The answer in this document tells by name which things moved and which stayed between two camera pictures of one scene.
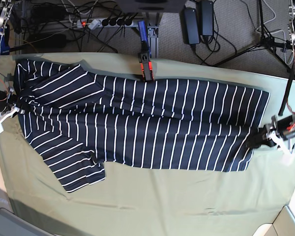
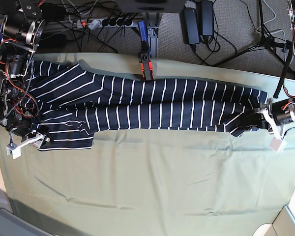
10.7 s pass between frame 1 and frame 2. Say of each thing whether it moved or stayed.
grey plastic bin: stayed
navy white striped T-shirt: moved
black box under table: stayed
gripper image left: moved
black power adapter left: stayed
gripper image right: moved
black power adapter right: stayed
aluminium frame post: stayed
